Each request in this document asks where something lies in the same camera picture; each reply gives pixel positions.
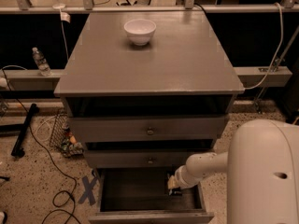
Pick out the dark blueberry rxbar wrapper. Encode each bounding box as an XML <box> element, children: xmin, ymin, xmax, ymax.
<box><xmin>169</xmin><ymin>188</ymin><xmax>182</xmax><ymax>196</ymax></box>

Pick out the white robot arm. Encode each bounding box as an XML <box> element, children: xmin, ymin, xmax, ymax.
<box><xmin>167</xmin><ymin>119</ymin><xmax>299</xmax><ymax>224</ymax></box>

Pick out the grey middle drawer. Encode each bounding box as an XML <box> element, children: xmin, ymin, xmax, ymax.
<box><xmin>84</xmin><ymin>139</ymin><xmax>213</xmax><ymax>168</ymax></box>

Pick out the grey drawer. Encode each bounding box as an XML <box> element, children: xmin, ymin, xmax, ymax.
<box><xmin>88</xmin><ymin>167</ymin><xmax>214</xmax><ymax>224</ymax></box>
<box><xmin>84</xmin><ymin>139</ymin><xmax>213</xmax><ymax>168</ymax></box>
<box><xmin>69</xmin><ymin>116</ymin><xmax>228</xmax><ymax>143</ymax></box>

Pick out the grey bottom drawer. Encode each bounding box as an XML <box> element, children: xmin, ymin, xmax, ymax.
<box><xmin>88</xmin><ymin>167</ymin><xmax>214</xmax><ymax>224</ymax></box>

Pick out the grey drawer cabinet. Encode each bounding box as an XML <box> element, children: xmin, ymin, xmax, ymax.
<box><xmin>54</xmin><ymin>10</ymin><xmax>246</xmax><ymax>224</ymax></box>

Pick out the grey top drawer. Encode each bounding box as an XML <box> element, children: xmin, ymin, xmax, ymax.
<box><xmin>69</xmin><ymin>116</ymin><xmax>228</xmax><ymax>143</ymax></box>

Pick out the white ceramic bowl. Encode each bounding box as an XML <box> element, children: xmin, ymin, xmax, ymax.
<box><xmin>123</xmin><ymin>19</ymin><xmax>156</xmax><ymax>46</ymax></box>

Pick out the black metal stand leg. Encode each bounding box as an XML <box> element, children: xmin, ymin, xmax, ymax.
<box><xmin>11</xmin><ymin>104</ymin><xmax>39</xmax><ymax>158</ymax></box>

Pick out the clear plastic water bottle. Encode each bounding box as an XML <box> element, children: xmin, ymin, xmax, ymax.
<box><xmin>32</xmin><ymin>47</ymin><xmax>51</xmax><ymax>77</ymax></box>

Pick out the white desk lamp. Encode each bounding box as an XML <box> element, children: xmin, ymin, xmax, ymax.
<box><xmin>52</xmin><ymin>0</ymin><xmax>71</xmax><ymax>23</ymax></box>

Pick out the black floor cable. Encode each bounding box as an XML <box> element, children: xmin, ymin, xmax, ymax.
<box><xmin>1</xmin><ymin>68</ymin><xmax>82</xmax><ymax>224</ymax></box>

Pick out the wire basket with items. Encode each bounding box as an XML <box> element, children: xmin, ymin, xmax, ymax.
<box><xmin>50</xmin><ymin>113</ymin><xmax>83</xmax><ymax>158</ymax></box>

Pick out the white hanging cable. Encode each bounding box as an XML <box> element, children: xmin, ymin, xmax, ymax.
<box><xmin>243</xmin><ymin>2</ymin><xmax>284</xmax><ymax>91</ymax></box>

